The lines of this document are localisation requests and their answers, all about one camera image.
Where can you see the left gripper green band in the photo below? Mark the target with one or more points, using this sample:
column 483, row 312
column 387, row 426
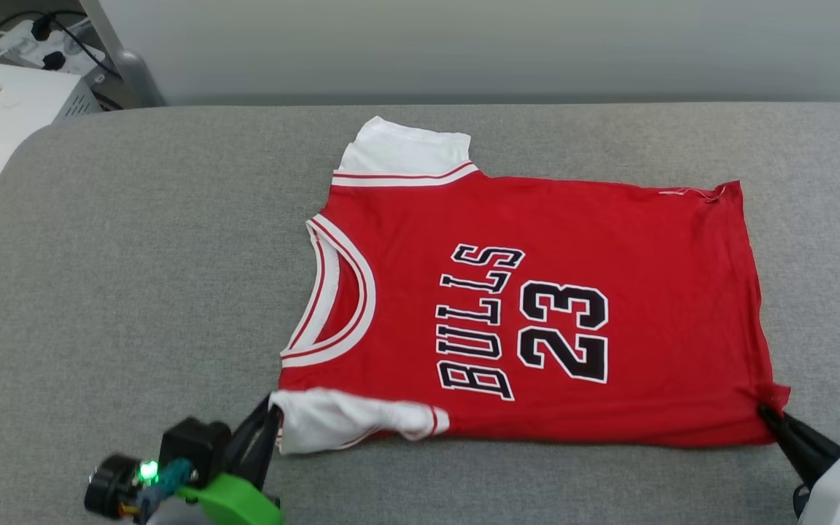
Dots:
column 234, row 503

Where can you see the red Bulls 23 jersey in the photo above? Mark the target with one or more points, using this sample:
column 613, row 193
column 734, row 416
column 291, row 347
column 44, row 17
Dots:
column 609, row 219

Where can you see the white cabinet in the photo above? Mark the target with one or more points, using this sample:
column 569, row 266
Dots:
column 19, row 131

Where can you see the black power plug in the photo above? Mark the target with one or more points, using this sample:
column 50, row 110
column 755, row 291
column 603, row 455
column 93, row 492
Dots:
column 41, row 28
column 54, row 60

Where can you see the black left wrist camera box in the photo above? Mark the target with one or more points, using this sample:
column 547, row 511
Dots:
column 190, row 445

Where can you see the grey metal post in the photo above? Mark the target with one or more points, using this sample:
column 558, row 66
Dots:
column 128, row 69

